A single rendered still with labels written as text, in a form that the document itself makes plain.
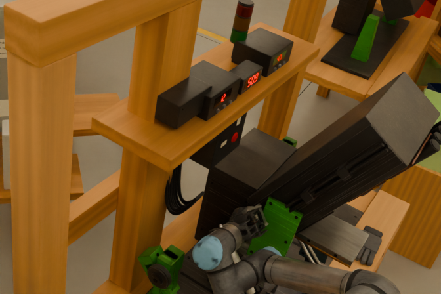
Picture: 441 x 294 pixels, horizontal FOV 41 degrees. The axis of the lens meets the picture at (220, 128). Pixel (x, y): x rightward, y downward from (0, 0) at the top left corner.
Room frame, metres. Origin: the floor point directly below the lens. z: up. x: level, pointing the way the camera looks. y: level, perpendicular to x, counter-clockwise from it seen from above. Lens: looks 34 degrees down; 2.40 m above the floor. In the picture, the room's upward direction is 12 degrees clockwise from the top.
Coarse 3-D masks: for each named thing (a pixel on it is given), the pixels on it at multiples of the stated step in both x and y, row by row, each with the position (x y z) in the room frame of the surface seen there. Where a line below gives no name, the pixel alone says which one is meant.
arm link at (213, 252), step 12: (204, 240) 1.06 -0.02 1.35; (216, 240) 1.07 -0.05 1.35; (228, 240) 1.10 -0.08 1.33; (192, 252) 1.05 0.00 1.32; (204, 252) 1.04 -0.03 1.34; (216, 252) 1.03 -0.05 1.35; (228, 252) 1.07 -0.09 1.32; (204, 264) 1.02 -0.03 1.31; (216, 264) 1.02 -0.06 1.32; (228, 264) 1.05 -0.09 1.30
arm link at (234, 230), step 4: (220, 224) 1.16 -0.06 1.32; (224, 224) 1.17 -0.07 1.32; (228, 224) 1.17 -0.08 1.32; (228, 228) 1.15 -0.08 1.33; (232, 228) 1.15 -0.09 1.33; (236, 228) 1.16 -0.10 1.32; (232, 232) 1.14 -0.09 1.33; (236, 232) 1.15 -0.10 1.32; (240, 232) 1.16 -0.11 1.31; (236, 236) 1.13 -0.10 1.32; (240, 236) 1.15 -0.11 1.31; (236, 240) 1.12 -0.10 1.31; (240, 240) 1.14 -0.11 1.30; (236, 244) 1.12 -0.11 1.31; (240, 244) 1.14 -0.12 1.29; (236, 248) 1.12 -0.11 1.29
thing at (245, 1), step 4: (240, 0) 1.69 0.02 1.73; (244, 0) 1.70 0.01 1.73; (248, 0) 1.70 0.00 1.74; (240, 4) 1.67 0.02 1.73; (244, 4) 1.67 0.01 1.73; (248, 4) 1.67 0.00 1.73; (252, 4) 1.68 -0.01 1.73; (236, 8) 1.69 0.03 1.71; (240, 8) 1.67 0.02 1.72; (244, 8) 1.67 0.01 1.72; (248, 8) 1.67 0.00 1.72; (252, 8) 1.68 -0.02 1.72; (236, 12) 1.68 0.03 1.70; (240, 12) 1.67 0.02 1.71; (244, 12) 1.67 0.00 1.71; (248, 12) 1.67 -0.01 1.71; (252, 12) 1.69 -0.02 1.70; (240, 16) 1.67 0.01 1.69; (244, 16) 1.67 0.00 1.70; (248, 16) 1.67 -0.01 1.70
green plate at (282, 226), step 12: (276, 204) 1.36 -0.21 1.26; (264, 216) 1.36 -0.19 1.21; (276, 216) 1.35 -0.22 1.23; (288, 216) 1.34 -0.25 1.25; (300, 216) 1.33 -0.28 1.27; (264, 228) 1.34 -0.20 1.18; (276, 228) 1.33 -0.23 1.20; (288, 228) 1.32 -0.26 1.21; (252, 240) 1.34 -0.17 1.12; (264, 240) 1.33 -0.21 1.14; (276, 240) 1.32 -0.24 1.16; (288, 240) 1.31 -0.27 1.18; (252, 252) 1.32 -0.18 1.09
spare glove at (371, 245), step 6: (366, 228) 1.74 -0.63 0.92; (372, 228) 1.75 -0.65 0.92; (372, 234) 1.71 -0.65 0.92; (378, 234) 1.72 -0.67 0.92; (366, 240) 1.67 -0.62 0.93; (372, 240) 1.68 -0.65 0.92; (378, 240) 1.69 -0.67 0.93; (366, 246) 1.64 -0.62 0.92; (372, 246) 1.65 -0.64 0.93; (378, 246) 1.66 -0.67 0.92; (360, 252) 1.61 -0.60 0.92; (366, 252) 1.61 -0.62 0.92; (372, 252) 1.62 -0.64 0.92; (366, 258) 1.58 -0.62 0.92; (372, 258) 1.59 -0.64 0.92
